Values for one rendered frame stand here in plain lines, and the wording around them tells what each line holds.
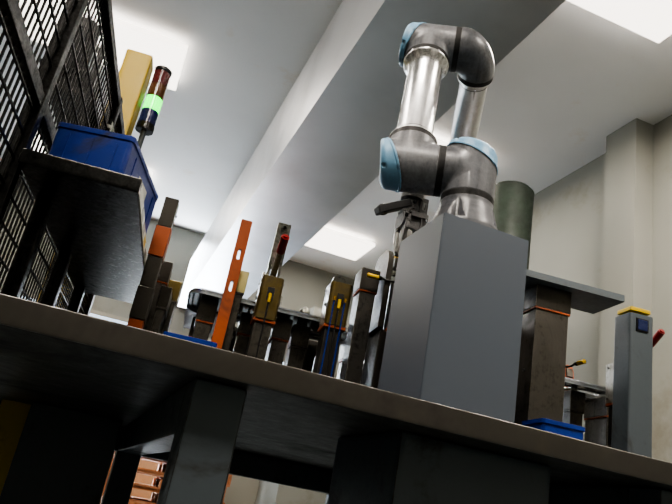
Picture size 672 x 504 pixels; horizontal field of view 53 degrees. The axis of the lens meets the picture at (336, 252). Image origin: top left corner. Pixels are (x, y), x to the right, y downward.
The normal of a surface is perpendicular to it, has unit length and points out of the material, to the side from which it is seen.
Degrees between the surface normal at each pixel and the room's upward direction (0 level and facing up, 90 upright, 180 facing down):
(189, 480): 90
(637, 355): 90
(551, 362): 90
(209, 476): 90
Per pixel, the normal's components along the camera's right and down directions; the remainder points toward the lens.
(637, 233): 0.35, -0.28
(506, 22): -0.18, 0.92
